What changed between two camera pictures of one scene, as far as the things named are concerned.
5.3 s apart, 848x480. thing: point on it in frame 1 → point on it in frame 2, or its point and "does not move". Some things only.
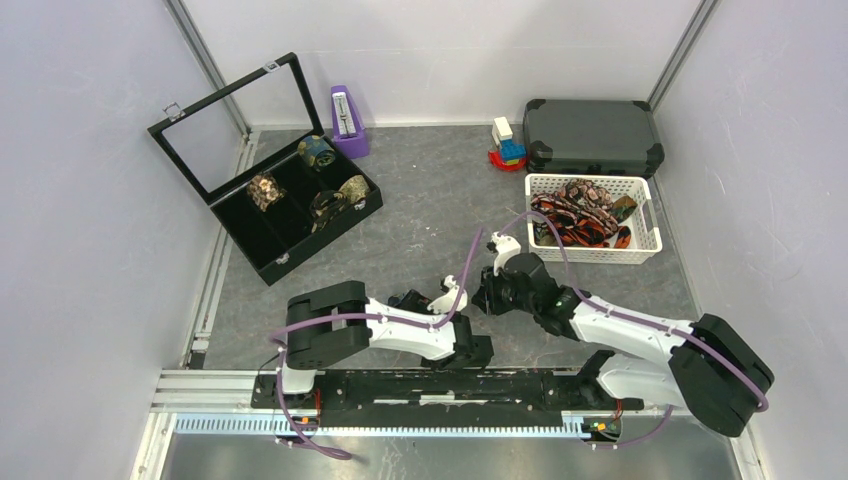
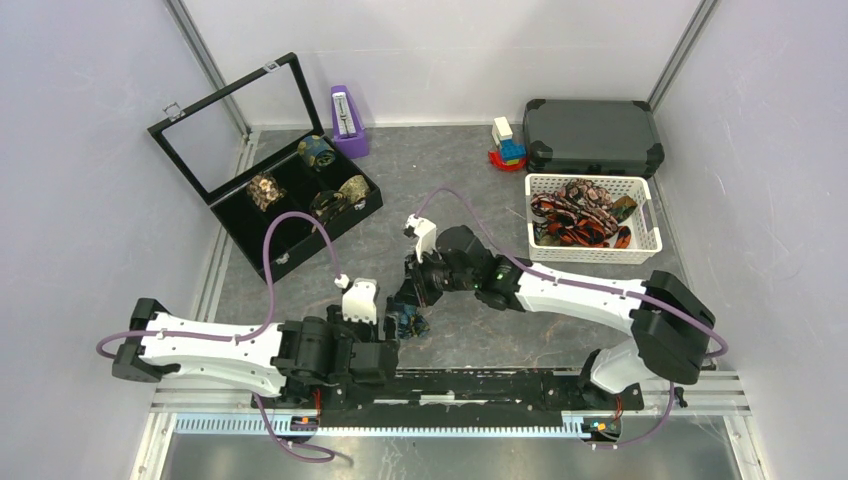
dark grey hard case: x=591 y=137 does not move
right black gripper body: x=500 y=297 → x=433 y=276
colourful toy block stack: x=509 y=155 does not move
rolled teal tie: x=316 y=152 does not move
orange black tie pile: x=584 y=214 does not move
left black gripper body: x=433 y=366 → x=362 y=332
